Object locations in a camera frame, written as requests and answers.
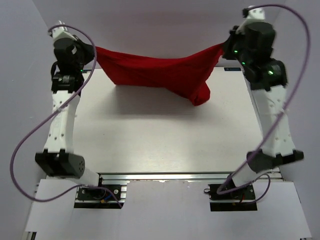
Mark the red t-shirt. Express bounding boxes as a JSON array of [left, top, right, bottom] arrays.
[[96, 43, 224, 106]]

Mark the aluminium right side rail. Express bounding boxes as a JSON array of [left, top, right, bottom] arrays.
[[241, 68, 259, 121]]

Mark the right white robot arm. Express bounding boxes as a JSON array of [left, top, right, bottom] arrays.
[[222, 21, 304, 200]]

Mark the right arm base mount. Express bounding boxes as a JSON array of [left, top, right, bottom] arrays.
[[203, 184, 258, 212]]

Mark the aluminium front rail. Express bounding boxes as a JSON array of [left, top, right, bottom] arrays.
[[98, 172, 285, 181]]

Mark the aluminium rail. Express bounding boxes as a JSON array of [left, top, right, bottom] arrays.
[[241, 68, 259, 121], [98, 172, 285, 181]]

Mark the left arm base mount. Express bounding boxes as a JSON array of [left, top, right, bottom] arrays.
[[74, 180, 129, 209]]

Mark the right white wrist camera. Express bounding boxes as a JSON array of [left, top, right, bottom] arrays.
[[241, 6, 265, 26]]

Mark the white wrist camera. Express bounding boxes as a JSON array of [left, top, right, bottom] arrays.
[[48, 26, 76, 42], [241, 6, 265, 26]]

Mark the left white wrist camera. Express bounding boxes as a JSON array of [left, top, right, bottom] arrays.
[[48, 26, 76, 42]]

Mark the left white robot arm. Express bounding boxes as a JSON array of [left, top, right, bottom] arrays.
[[35, 37, 106, 200]]

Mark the right blue table label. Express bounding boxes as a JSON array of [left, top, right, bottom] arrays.
[[223, 67, 242, 72]]

